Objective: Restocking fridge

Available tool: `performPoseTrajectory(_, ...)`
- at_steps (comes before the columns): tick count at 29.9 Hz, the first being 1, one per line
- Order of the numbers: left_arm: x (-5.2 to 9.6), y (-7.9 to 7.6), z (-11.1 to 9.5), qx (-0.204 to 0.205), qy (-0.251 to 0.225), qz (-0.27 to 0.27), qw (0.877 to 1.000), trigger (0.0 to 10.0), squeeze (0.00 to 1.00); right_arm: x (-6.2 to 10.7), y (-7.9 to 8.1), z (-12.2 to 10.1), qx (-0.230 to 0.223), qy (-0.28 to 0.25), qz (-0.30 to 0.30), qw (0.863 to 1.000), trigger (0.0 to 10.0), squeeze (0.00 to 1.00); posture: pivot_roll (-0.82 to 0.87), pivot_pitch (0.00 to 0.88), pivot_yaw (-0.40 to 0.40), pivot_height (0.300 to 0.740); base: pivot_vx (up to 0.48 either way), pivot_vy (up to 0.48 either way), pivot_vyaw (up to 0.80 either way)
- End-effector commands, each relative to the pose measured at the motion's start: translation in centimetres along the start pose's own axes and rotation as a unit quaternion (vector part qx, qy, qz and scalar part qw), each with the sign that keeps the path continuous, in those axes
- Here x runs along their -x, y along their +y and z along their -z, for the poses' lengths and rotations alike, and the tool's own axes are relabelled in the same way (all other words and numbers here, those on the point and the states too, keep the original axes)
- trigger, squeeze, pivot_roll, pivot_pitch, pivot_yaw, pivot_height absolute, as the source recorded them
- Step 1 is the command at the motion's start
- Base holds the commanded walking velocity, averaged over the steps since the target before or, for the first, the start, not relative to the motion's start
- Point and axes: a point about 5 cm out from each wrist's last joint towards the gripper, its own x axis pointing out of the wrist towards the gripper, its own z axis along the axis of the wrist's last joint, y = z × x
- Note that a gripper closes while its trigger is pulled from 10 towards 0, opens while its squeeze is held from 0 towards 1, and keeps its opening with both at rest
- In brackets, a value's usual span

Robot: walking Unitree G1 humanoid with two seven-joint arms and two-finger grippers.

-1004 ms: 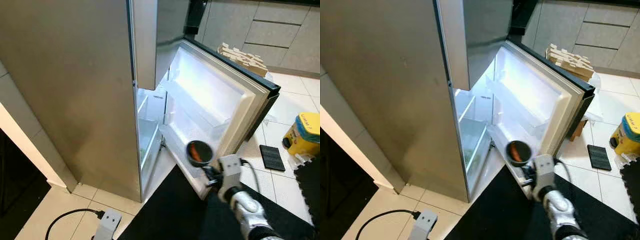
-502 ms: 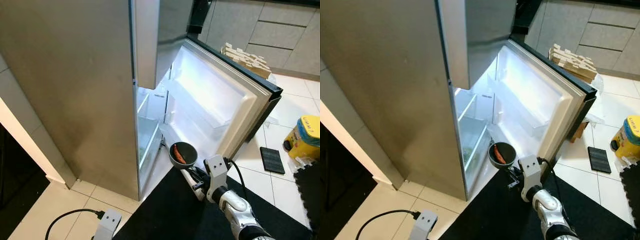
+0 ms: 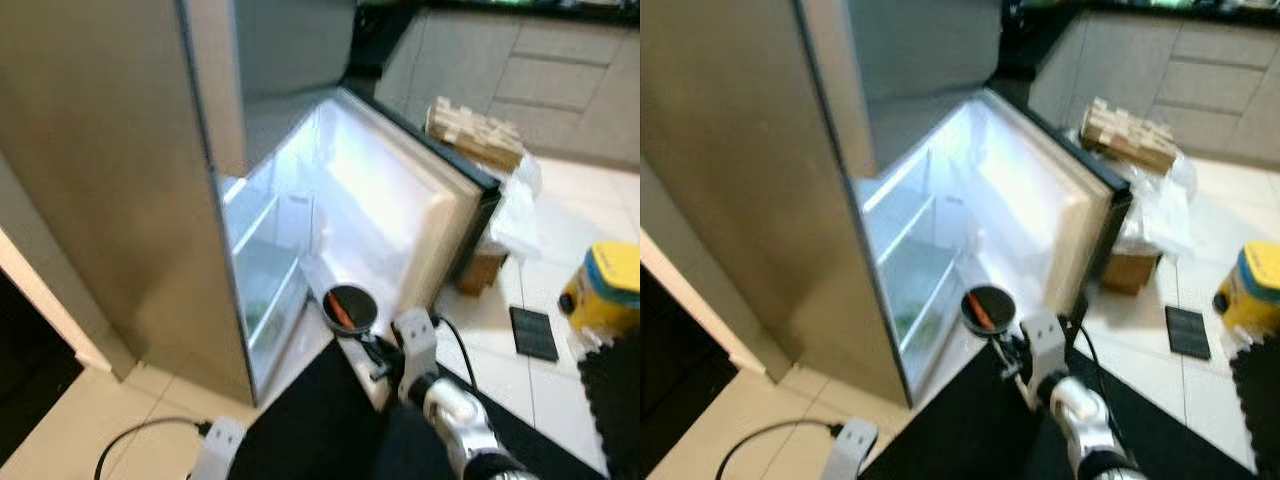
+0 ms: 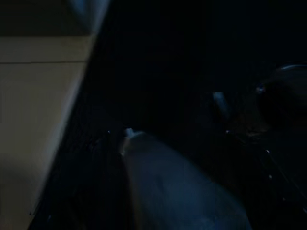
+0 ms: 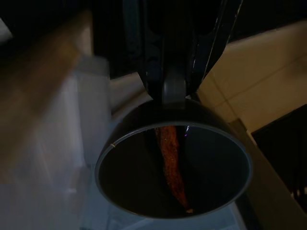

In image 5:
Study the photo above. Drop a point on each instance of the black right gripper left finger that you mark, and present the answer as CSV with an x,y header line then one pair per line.
x,y
151,48

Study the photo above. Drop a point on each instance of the red-brown sausage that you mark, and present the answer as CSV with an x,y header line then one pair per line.
x,y
171,153

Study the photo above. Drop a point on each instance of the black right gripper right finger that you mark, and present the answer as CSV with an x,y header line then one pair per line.
x,y
206,36

